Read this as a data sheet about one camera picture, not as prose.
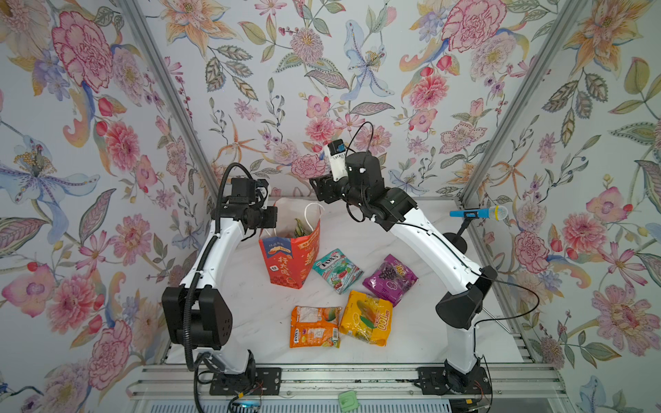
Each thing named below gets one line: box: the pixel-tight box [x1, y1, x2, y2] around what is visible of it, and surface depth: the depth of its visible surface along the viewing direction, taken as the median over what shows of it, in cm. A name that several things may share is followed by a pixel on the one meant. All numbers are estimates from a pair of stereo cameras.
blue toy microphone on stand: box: [442, 204, 509, 255], surface depth 90 cm
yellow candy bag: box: [339, 289, 394, 347], surface depth 82 cm
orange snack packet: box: [289, 305, 343, 349], surface depth 84 cm
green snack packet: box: [312, 247, 365, 295], surface depth 97 cm
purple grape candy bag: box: [362, 253, 420, 308], surface depth 90 cm
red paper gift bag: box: [258, 197, 325, 290], surface depth 87 cm
